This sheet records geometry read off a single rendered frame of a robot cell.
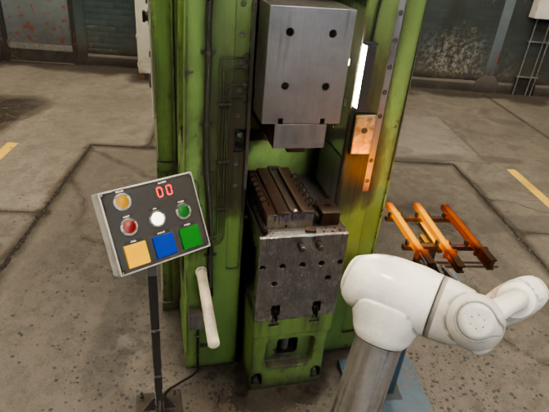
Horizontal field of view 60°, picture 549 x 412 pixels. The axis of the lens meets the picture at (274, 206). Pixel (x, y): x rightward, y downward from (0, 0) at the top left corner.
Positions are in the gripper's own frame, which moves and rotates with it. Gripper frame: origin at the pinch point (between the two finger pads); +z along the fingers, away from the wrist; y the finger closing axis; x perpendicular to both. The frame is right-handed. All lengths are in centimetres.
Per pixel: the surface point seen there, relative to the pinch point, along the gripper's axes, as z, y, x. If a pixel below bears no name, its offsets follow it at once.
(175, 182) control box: 20, -90, 20
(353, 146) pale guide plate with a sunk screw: 47, -18, 24
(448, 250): 3.9, 9.8, 1.9
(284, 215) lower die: 32, -47, 0
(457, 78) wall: 598, 328, -76
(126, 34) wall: 635, -196, -47
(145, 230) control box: 7, -99, 9
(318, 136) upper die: 33, -37, 34
